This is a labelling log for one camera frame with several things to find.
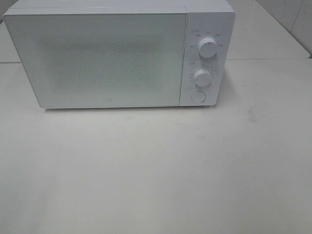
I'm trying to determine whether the upper white control knob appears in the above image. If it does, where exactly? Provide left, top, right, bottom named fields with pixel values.
left=197, top=36, right=218, bottom=59

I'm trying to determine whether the round white door-release button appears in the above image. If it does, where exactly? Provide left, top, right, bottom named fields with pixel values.
left=191, top=91, right=206, bottom=103

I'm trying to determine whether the white microwave door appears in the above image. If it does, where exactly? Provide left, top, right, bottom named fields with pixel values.
left=5, top=14, right=186, bottom=109

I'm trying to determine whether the white timer knob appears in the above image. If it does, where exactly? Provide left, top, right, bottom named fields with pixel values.
left=193, top=69, right=212, bottom=87

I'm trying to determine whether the white microwave oven body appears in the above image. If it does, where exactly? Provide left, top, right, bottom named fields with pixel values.
left=3, top=0, right=235, bottom=108

